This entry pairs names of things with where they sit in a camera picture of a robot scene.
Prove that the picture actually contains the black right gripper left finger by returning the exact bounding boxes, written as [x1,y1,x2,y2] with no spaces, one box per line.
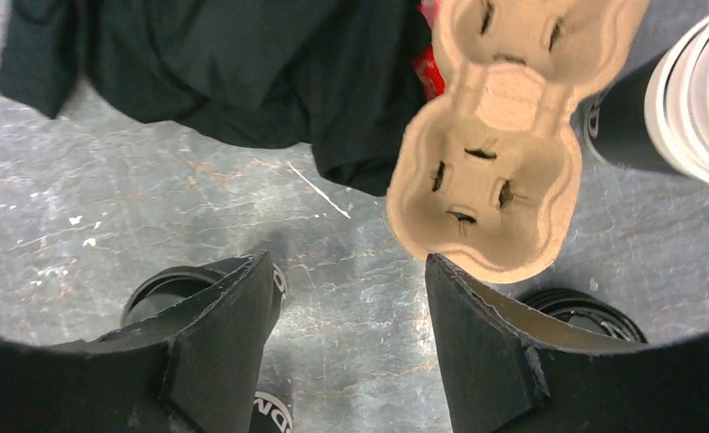
[0,252,274,432]

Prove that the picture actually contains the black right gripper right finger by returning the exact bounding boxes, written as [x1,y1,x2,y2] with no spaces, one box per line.
[425,254,709,432]

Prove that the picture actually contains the black paper coffee cup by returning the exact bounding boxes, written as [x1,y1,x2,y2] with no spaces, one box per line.
[249,263,294,433]

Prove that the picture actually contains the stack of black lids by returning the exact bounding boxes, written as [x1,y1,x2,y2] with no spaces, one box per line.
[518,288,648,344]

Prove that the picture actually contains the stack of white paper cups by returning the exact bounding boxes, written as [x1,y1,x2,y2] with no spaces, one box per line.
[576,3,709,194]

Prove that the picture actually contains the black cup lid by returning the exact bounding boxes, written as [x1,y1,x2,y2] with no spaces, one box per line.
[120,257,248,327]

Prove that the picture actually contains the brown cardboard cup carrier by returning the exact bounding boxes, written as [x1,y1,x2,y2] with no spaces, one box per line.
[386,1,648,284]

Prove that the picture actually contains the red small object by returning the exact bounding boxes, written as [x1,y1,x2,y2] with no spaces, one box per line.
[411,0,445,101]

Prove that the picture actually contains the black cloth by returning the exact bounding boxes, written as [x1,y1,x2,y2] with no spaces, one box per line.
[0,1,431,197]

